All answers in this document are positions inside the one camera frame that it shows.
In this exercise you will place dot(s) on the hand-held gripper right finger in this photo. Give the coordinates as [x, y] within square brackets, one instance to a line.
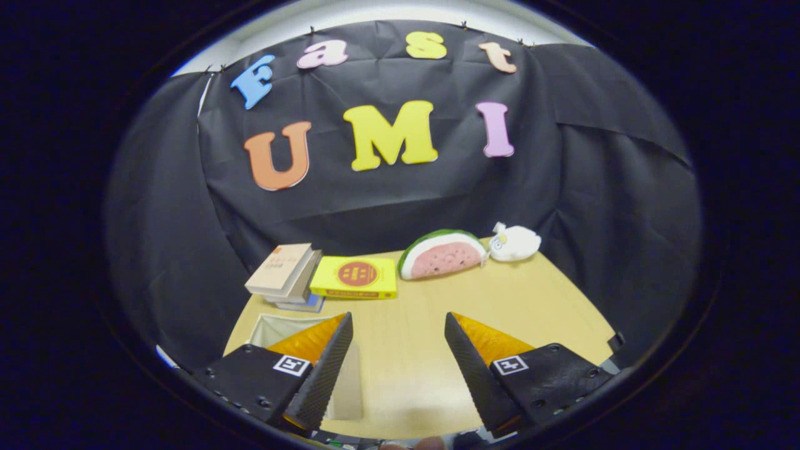
[478, 381]

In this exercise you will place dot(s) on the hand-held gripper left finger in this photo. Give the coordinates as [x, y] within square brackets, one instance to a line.
[322, 381]

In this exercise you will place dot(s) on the cream fabric storage box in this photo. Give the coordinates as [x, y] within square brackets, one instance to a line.
[350, 387]

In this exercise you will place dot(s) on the yellow box with red circle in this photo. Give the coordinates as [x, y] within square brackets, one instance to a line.
[356, 276]

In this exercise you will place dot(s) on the grey paperback book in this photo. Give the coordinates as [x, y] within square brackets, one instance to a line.
[307, 281]

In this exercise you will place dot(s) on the beige paperback book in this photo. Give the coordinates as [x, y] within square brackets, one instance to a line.
[279, 269]

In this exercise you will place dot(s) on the watermelon slice plush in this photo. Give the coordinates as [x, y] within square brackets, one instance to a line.
[444, 256]

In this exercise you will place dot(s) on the white plush toy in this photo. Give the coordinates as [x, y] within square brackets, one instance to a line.
[515, 242]

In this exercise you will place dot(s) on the black backdrop cloth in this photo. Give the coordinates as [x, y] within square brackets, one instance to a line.
[594, 219]

